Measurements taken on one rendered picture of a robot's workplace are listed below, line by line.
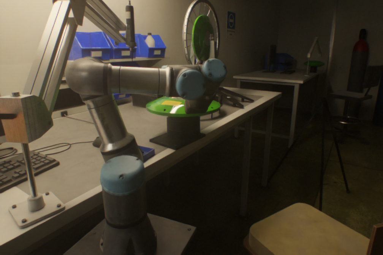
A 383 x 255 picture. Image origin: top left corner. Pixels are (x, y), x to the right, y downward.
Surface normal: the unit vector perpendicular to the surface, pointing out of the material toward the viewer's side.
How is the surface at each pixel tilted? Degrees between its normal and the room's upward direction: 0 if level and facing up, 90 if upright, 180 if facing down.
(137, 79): 78
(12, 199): 0
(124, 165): 5
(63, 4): 54
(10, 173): 6
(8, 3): 90
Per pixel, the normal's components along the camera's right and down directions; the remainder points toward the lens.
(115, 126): 0.64, 0.07
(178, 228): 0.00, -0.97
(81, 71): -0.21, -0.22
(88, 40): 0.83, 0.14
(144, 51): -0.56, 0.25
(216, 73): 0.26, -0.36
